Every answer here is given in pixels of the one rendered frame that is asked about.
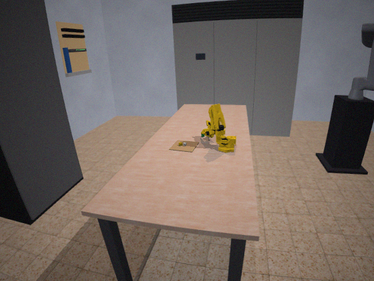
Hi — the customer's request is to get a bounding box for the tan square mat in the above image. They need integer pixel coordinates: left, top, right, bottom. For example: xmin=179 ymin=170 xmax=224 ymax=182
xmin=169 ymin=140 xmax=199 ymax=152

